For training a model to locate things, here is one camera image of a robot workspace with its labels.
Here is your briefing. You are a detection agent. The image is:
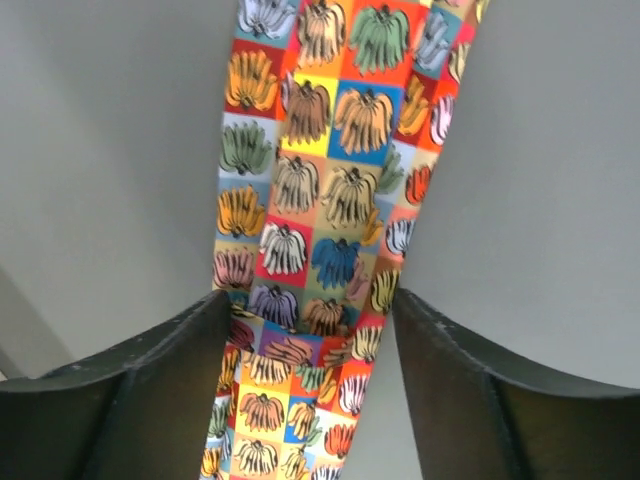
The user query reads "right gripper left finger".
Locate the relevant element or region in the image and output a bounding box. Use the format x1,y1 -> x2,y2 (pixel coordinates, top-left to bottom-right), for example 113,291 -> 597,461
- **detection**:
1,291 -> 231,479

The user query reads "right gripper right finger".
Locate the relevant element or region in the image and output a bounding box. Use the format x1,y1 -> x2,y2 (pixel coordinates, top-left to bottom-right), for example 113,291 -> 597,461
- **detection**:
392,289 -> 639,479

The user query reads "colourful banana print tie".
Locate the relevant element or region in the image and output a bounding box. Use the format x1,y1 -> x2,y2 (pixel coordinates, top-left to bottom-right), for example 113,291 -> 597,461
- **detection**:
200,1 -> 488,479

